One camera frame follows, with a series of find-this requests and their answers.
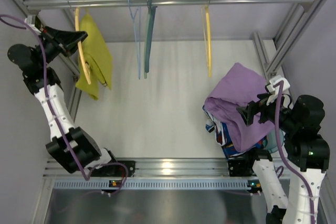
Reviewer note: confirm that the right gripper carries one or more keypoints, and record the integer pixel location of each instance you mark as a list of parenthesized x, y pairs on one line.
[(260, 109)]

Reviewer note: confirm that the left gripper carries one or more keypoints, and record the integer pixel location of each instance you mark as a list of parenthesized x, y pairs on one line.
[(53, 40)]

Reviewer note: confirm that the cream plastic hanger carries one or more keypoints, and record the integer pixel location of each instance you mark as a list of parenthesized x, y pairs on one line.
[(85, 68)]

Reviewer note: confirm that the yellow-green trousers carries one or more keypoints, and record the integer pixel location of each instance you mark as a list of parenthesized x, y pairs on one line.
[(98, 58)]

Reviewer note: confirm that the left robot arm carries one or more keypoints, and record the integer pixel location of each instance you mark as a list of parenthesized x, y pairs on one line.
[(72, 147)]

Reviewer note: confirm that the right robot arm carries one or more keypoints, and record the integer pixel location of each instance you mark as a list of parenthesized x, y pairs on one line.
[(307, 158)]

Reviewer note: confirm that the dark green hanger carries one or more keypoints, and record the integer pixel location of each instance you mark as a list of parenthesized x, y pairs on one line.
[(149, 35)]

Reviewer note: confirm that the yellow plastic hanger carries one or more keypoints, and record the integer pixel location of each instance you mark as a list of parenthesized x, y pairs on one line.
[(206, 23)]

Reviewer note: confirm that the purple garment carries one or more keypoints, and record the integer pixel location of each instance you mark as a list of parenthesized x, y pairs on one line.
[(237, 88)]

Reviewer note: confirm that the colourful printed garment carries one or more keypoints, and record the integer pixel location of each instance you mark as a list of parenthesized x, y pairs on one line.
[(223, 137)]

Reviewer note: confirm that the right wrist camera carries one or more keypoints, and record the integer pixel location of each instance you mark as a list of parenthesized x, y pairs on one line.
[(273, 85)]

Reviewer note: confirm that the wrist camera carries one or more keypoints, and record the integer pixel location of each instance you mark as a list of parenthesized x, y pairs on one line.
[(273, 85), (34, 22)]

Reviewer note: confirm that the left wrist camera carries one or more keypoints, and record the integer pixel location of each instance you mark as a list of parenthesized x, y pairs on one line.
[(34, 22)]

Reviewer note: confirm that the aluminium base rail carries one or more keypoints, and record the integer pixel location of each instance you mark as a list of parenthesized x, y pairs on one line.
[(172, 168)]

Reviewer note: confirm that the light blue wire hanger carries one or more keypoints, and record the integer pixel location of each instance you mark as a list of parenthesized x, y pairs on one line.
[(136, 22)]

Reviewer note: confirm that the right aluminium frame post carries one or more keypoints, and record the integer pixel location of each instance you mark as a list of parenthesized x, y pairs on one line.
[(290, 31)]

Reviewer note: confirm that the slotted cable duct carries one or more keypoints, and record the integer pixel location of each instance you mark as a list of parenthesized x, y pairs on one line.
[(158, 184)]

